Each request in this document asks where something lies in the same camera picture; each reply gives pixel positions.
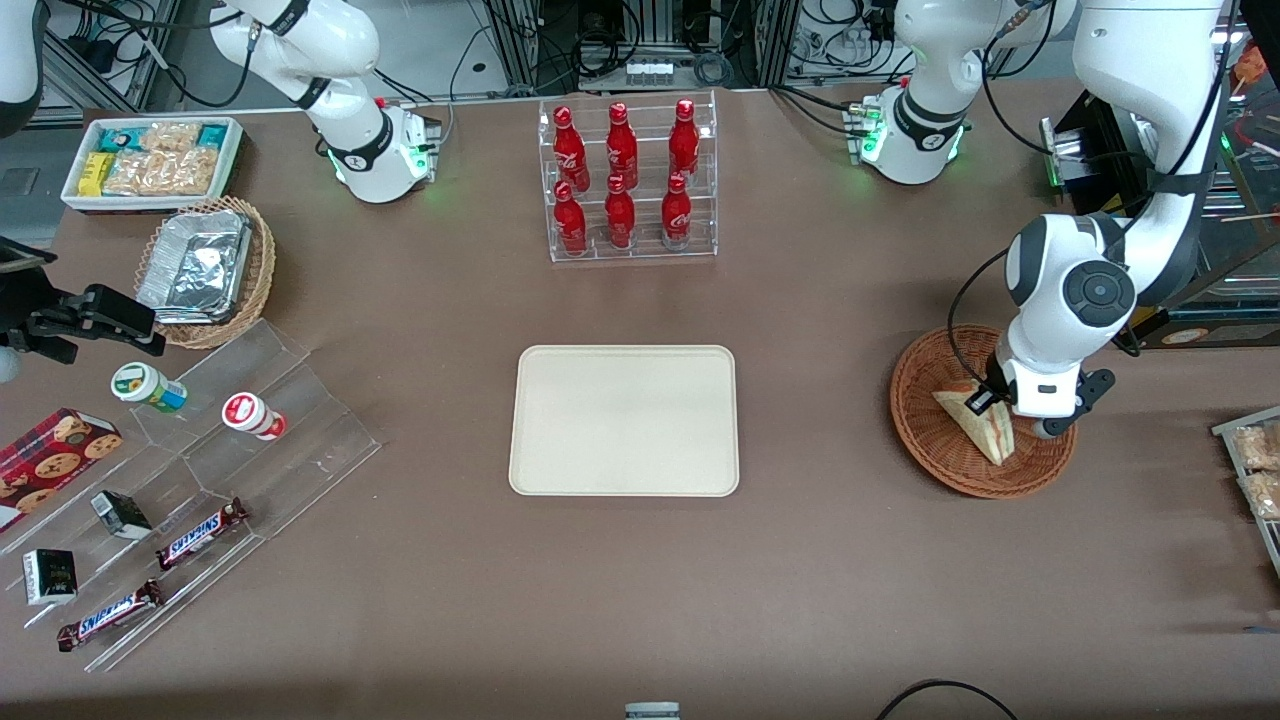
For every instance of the triangular sandwich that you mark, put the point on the triangular sandwich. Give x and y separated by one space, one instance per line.
985 435

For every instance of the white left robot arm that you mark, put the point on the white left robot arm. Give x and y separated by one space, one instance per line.
1060 290

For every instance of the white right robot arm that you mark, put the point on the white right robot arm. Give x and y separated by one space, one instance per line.
350 150

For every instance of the brown round wicker basket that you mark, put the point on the brown round wicker basket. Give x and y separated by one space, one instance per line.
930 440

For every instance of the tan wicker basket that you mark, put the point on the tan wicker basket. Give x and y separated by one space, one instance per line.
262 260

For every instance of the metal tray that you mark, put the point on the metal tray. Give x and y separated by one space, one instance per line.
1225 430

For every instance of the black sandwich press appliance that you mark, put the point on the black sandwich press appliance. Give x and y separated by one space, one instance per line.
1240 250

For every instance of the cream rectangular tray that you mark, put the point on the cream rectangular tray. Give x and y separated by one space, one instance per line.
600 420

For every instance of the green-lidded yogurt cup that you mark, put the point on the green-lidded yogurt cup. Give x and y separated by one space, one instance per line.
140 384

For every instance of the foil-lidded aluminium container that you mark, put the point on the foil-lidded aluminium container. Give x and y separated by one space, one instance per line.
195 280

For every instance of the white rectangular bin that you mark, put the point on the white rectangular bin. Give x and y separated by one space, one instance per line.
75 200

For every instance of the clear beige cracker pack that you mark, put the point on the clear beige cracker pack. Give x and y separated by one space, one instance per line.
170 135
132 173
190 170

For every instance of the yellow snack pack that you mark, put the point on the yellow snack pack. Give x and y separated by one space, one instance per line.
95 173

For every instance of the red cookie box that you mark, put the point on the red cookie box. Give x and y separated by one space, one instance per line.
50 460

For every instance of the red-lidded yogurt cup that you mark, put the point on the red-lidded yogurt cup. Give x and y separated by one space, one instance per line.
248 413

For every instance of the teal snack pack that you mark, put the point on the teal snack pack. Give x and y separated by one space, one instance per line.
120 138
213 136

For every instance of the small black white box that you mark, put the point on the small black white box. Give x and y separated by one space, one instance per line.
120 513
50 577

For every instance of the clear acrylic step stand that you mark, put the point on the clear acrylic step stand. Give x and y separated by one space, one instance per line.
120 560
300 440

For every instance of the snickers chocolate bar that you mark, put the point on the snickers chocolate bar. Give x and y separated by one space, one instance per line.
200 534
110 615

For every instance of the clear bagged pastry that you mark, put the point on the clear bagged pastry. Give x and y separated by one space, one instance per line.
1264 495
1258 447

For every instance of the red cola bottle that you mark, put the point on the red cola bottle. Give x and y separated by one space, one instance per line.
677 215
621 145
620 218
684 140
570 225
570 150

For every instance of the clear acrylic bottle rack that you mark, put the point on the clear acrylic bottle rack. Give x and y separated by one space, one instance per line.
645 255

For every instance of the grey device at table edge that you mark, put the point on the grey device at table edge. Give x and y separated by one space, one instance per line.
652 712

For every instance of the white power strip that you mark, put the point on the white power strip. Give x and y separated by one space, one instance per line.
650 73

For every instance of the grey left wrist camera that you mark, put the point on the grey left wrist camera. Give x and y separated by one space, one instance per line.
1055 427

